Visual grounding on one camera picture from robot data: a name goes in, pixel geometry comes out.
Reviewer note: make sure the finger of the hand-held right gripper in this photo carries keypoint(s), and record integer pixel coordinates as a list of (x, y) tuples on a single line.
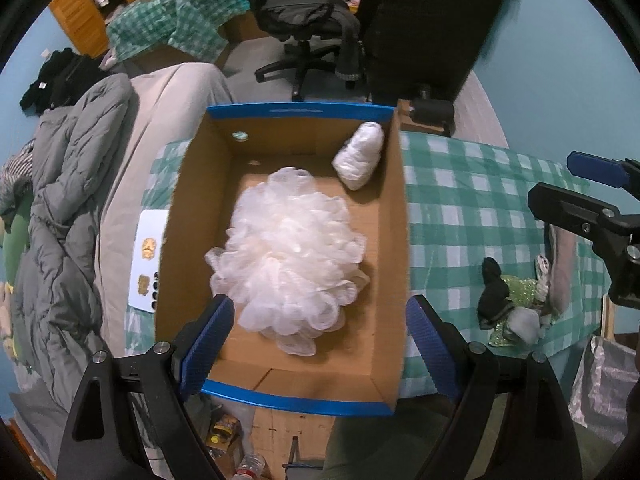
[(597, 169), (565, 205)]

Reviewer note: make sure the black clothes pile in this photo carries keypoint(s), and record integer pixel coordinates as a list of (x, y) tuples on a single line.
[(55, 77)]

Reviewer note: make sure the wooden wardrobe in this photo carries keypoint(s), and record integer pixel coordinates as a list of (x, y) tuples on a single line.
[(85, 5)]

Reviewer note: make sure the grey quilted duvet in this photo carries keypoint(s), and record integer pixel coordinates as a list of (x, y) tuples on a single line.
[(65, 220)]

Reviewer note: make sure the silver plastic bag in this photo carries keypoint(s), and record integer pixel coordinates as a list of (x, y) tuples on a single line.
[(605, 390)]

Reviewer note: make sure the green checked tablecloth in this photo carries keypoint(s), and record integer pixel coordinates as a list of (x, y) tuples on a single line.
[(465, 200)]

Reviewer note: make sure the clear plastic bottle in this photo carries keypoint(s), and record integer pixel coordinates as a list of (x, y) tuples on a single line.
[(247, 467)]

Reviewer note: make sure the white sticker sheet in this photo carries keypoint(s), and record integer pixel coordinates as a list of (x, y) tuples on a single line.
[(147, 260)]

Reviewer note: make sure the green sequin plush toy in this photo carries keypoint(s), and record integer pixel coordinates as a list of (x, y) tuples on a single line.
[(520, 292)]

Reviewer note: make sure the light wooden boards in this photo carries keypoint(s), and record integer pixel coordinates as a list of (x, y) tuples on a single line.
[(609, 315)]

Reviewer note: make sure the white rolled plastic bag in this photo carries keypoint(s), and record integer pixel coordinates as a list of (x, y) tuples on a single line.
[(359, 156)]

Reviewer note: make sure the black sock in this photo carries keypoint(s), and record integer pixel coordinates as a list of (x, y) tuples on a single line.
[(492, 290)]

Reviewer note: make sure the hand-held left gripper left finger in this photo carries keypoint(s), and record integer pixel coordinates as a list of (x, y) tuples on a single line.
[(207, 340)]

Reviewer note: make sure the spotted white plastic bag bundle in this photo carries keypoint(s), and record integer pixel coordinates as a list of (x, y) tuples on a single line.
[(542, 275)]

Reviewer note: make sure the blue-rimmed cardboard box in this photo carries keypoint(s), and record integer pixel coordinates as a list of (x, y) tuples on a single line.
[(310, 270)]

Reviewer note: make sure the dark tall cabinet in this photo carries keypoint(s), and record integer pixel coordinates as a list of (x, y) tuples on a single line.
[(430, 20)]

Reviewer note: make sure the black office chair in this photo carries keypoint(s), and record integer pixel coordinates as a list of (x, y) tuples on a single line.
[(307, 25)]

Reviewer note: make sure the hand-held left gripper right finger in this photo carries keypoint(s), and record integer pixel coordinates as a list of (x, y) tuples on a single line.
[(432, 350)]

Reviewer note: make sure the beige bed sheet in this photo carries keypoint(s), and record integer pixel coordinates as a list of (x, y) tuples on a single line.
[(150, 120)]

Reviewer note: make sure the black cylinder object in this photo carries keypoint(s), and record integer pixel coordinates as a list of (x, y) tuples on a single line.
[(432, 112)]

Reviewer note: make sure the white mesh bath pouf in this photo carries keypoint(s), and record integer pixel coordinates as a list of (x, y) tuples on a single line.
[(290, 260)]

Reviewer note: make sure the brown cardboard boxes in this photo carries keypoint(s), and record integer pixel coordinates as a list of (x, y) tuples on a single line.
[(245, 25)]

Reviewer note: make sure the olive green cloth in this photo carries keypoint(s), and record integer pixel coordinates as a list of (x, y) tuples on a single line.
[(380, 450)]

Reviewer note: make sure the green checked cloth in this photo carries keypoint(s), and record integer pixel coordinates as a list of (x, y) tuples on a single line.
[(175, 15)]

